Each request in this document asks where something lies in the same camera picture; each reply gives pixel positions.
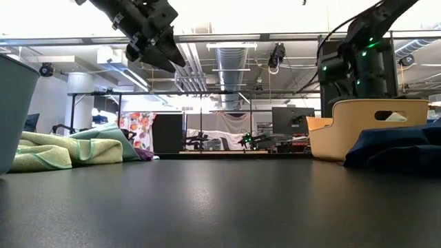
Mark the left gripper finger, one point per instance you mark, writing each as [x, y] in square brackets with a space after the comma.
[148, 58]
[170, 50]

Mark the light green microfiber towel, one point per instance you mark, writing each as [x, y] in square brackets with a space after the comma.
[396, 118]
[51, 151]

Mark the navy blue microfiber towel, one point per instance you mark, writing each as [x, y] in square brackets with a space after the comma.
[396, 151]

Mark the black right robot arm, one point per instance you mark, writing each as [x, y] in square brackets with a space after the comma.
[368, 65]

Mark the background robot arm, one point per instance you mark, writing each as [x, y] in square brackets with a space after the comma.
[253, 138]
[196, 141]

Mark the light blue microfiber towel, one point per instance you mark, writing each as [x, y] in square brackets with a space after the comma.
[117, 136]

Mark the purple microfiber towel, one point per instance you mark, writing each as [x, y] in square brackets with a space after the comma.
[144, 155]

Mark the white ceiling light fixture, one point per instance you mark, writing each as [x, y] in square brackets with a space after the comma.
[231, 45]

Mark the floral patterned cloth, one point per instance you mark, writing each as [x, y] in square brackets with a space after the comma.
[141, 129]

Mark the black upright panel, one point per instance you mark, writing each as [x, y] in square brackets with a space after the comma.
[167, 134]

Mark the grey hanging cloth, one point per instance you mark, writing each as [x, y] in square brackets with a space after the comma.
[224, 122]

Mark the black computer monitor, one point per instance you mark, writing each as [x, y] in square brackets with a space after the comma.
[286, 118]

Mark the pale blue plastic basket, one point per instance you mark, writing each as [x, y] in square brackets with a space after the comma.
[17, 113]

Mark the yellow plastic basket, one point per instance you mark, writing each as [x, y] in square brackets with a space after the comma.
[344, 137]

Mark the silver ventilation duct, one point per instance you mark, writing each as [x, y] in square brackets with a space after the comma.
[231, 75]

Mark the grey horizontal frame beam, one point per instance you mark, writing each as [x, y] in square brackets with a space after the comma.
[69, 40]

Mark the black dome camera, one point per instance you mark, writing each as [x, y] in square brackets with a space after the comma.
[406, 60]
[46, 70]

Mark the black hanging ceiling camera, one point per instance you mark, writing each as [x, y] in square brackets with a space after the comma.
[277, 55]

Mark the black table frame rail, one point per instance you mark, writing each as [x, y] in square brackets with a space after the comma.
[241, 156]

